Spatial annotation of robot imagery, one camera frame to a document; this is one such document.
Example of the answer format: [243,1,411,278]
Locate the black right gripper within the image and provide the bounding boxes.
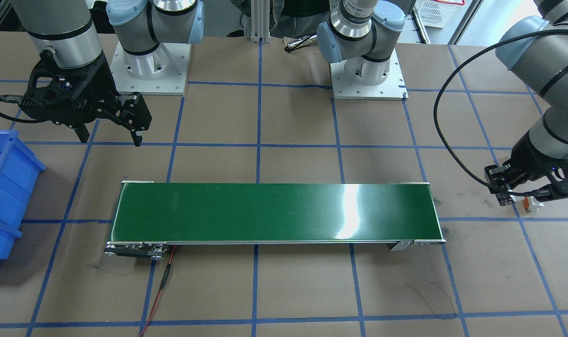
[20,49,152,147]

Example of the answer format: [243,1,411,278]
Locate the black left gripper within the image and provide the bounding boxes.
[484,133,568,206]

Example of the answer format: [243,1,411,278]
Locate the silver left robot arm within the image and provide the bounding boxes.
[316,0,568,205]

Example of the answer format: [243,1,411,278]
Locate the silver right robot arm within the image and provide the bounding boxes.
[2,0,204,147]

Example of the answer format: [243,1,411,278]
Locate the green conveyor belt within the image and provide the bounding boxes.
[104,181,446,260]

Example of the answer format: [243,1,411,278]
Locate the blue plastic bin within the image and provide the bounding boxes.
[0,130,46,260]

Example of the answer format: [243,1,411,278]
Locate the person in grey jacket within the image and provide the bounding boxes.
[233,0,341,39]

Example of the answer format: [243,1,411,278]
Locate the green push button switch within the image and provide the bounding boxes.
[522,196,545,212]

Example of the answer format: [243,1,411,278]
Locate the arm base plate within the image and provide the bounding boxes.
[110,43,191,96]
[330,49,409,101]

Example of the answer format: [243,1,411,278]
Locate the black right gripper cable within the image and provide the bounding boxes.
[0,95,34,124]

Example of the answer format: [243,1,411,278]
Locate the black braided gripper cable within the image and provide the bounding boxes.
[433,29,568,197]

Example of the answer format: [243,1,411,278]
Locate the aluminium frame post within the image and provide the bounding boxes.
[250,0,270,44]

